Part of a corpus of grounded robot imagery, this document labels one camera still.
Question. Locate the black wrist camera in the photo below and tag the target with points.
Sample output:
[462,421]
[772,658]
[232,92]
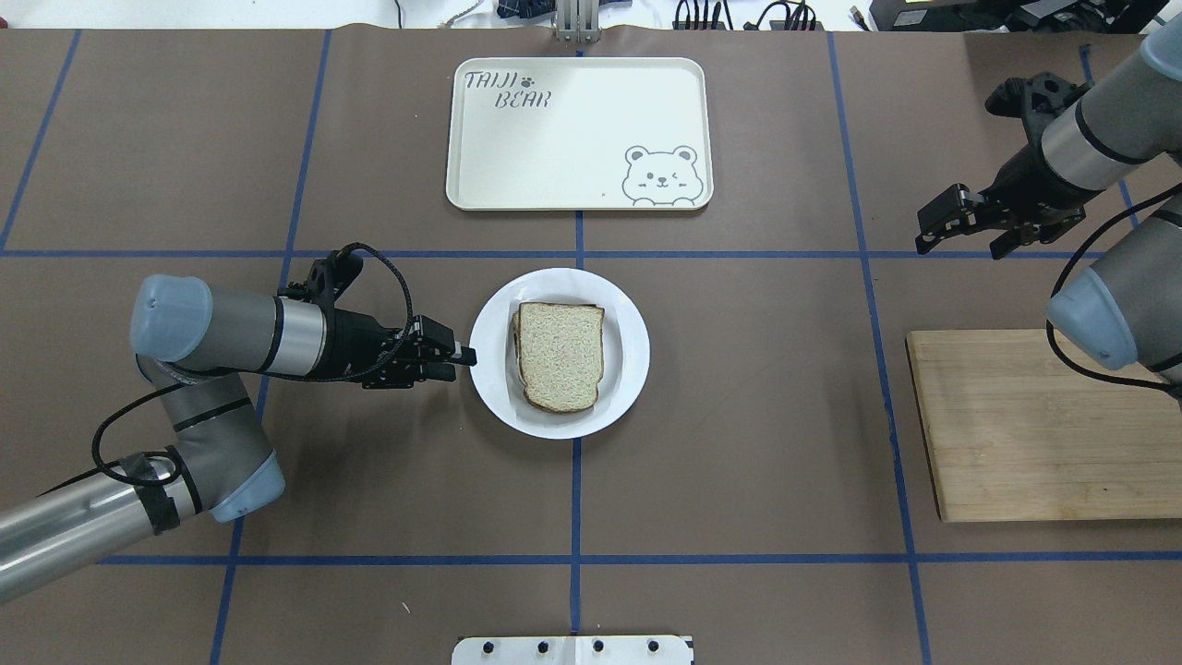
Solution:
[327,280]
[1042,95]

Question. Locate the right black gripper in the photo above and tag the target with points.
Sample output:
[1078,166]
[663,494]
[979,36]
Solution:
[1027,178]

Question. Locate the aluminium frame post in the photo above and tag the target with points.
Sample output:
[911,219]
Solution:
[576,21]

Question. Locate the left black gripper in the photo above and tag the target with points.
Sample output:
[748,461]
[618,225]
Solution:
[355,340]

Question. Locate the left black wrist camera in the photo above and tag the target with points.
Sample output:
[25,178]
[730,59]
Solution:
[327,280]

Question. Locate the bread slice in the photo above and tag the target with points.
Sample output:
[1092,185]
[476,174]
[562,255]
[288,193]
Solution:
[562,358]

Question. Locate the cream bear tray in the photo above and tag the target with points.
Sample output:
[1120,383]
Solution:
[579,133]

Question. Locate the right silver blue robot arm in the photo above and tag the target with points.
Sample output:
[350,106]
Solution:
[1114,312]

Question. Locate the egg toast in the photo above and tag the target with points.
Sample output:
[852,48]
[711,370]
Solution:
[514,328]

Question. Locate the bamboo cutting board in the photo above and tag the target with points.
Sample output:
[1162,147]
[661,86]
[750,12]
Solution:
[1014,435]

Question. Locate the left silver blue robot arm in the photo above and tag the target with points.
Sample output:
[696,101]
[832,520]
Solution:
[193,342]

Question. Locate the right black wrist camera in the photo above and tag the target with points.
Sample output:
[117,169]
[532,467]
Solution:
[1042,95]

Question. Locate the white pedestal column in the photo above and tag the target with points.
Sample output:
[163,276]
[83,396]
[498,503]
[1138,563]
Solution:
[575,649]

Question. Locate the white round plate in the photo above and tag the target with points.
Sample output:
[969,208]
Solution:
[626,352]

